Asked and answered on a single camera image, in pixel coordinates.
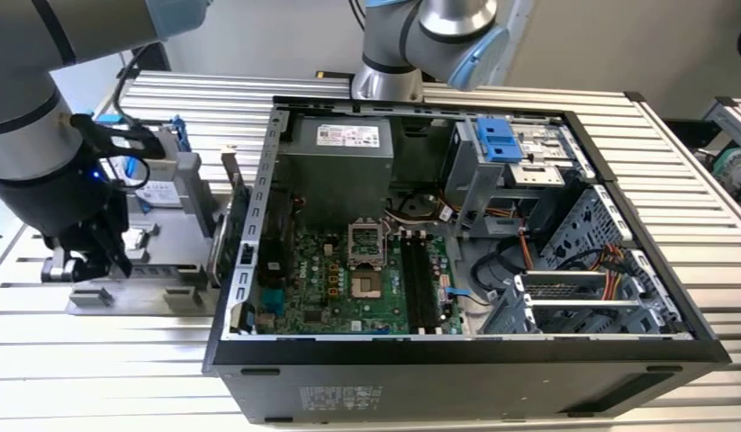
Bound green RAM stick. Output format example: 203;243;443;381
127;267;198;277

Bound black RAM slot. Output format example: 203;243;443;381
407;229;427;335
401;229;421;335
414;229;435;335
422;229;442;335

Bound hard disk in blue carrier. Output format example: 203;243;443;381
91;114;192;213

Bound grey parts rack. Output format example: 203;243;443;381
39;152;227;320

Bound green graphics card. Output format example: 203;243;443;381
206;148;255;289

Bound black case fan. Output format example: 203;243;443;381
262;177;296;274

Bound green motherboard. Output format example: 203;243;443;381
252;222;467;337

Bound grey power supply unit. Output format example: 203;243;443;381
276;114;397;229

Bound metal socket cover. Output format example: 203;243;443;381
346;219;389;270

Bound CPU socket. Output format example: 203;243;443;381
350;268;390;302

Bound blue expansion slot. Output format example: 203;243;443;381
296;329;390;337

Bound grey metal drive bay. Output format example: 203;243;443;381
445;114;581;238

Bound black grey PC case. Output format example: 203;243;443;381
200;94;736;427

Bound blue plastic drive latch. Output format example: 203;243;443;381
474;116;522;166

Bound grey metal disk cage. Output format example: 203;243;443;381
483;267;688;337

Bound aluminium side table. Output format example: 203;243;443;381
697;95;741;203

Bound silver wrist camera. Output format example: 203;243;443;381
41;250;84;284

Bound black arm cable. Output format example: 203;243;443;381
108;42;167;190

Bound black vertical post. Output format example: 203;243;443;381
141;41;172;73

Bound white yellow power wire bundle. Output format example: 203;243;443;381
381;191;453;229

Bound thick black data cable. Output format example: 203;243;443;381
470;250;522;296

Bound orange red drive wires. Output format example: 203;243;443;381
486;200;533;271

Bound orange yellow disk wires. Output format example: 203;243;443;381
601;245;630;302

